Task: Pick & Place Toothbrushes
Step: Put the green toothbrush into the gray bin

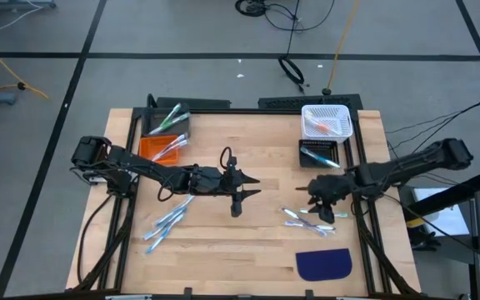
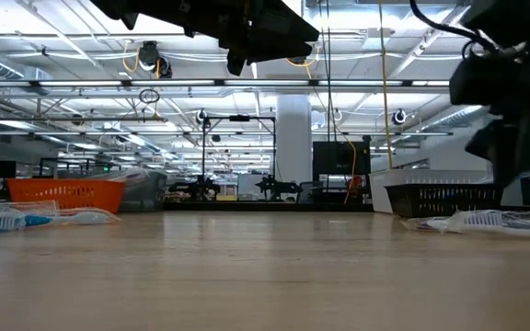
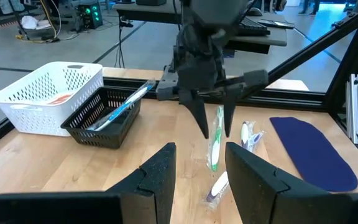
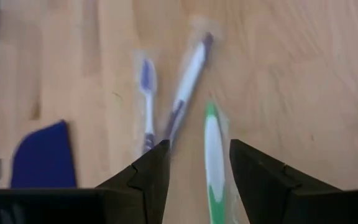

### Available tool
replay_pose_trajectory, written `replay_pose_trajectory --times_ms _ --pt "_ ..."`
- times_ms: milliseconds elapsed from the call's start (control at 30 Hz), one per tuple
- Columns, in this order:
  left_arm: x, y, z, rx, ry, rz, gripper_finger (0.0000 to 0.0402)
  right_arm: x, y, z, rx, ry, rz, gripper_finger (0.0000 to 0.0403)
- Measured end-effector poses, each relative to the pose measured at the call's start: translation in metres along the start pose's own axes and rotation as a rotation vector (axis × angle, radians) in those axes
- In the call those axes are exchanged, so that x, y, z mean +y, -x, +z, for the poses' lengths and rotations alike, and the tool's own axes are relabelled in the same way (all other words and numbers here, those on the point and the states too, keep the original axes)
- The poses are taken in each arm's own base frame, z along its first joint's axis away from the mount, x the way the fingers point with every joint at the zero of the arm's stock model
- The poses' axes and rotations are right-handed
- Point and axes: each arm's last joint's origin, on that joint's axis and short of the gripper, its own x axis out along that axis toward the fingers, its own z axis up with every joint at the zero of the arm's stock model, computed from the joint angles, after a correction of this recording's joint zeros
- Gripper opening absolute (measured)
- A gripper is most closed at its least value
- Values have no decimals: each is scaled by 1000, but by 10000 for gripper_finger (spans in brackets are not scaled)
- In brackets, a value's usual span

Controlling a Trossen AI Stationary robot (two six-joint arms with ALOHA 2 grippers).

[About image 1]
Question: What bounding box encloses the silver aluminium bracket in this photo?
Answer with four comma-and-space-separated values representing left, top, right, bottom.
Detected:
105, 293, 153, 300

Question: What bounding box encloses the plain black box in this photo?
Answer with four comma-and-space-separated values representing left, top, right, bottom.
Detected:
155, 96, 232, 110

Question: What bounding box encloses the black plastic basket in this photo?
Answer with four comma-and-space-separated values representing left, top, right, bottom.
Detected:
297, 139, 341, 169

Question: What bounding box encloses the orange toothbrush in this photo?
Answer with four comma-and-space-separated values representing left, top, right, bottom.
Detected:
305, 110, 329, 131
310, 122, 344, 137

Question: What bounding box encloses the dark grey plastic basket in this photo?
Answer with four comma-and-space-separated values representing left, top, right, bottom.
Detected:
142, 108, 192, 138

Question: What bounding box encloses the yellow hanging cable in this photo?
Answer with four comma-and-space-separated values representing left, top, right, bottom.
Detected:
322, 0, 361, 96

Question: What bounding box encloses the perforated black box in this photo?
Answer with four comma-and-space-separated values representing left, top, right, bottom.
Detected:
257, 93, 363, 112

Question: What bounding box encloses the white plastic basket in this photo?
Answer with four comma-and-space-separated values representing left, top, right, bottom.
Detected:
300, 104, 354, 143

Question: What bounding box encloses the black left wrist camera cable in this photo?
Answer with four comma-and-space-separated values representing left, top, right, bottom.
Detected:
218, 145, 233, 171

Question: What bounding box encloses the black floor cable coil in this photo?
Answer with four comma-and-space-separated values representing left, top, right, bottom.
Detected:
234, 0, 337, 33

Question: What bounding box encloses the orange plastic basket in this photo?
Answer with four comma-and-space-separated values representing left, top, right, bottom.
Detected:
138, 134, 180, 167

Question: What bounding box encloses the black aluminium table frame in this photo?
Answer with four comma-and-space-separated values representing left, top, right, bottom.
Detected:
72, 106, 423, 300

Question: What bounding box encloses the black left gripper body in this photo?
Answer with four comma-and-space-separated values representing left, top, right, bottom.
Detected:
189, 157, 245, 218

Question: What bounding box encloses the grey cart base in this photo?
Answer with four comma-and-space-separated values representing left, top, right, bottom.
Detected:
0, 0, 58, 10

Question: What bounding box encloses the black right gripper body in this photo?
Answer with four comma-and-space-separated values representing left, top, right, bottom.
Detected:
307, 174, 354, 224

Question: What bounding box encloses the black hanging cable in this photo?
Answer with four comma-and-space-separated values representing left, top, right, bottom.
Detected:
277, 0, 308, 95

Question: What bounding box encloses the blue toothbrush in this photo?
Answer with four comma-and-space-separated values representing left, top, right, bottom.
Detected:
299, 145, 342, 169
145, 213, 186, 256
153, 194, 196, 228
142, 207, 188, 242

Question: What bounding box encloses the black beam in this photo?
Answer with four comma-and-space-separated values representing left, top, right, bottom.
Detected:
402, 169, 480, 218

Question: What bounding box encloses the white box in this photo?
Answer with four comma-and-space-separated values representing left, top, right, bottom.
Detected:
410, 187, 471, 238

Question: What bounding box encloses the dark blue mat patch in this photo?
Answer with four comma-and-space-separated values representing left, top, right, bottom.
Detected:
295, 247, 353, 283

